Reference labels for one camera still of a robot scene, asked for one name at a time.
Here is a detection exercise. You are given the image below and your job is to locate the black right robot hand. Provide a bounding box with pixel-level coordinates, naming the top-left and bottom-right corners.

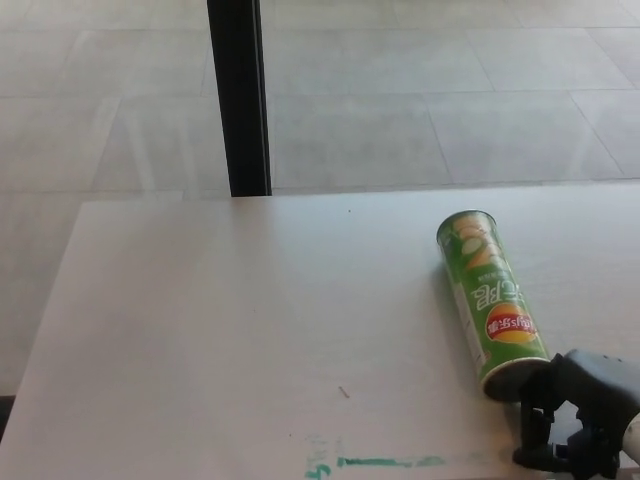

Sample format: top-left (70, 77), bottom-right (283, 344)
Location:
top-left (512, 348), bottom-right (640, 480)

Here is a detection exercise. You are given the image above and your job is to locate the green chips can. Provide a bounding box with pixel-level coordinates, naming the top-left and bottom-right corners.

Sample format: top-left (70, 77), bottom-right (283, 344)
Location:
top-left (435, 209), bottom-right (552, 403)

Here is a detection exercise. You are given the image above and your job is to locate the black vertical post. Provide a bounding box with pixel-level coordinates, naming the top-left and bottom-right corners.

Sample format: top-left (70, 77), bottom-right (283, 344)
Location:
top-left (206, 0), bottom-right (273, 198)

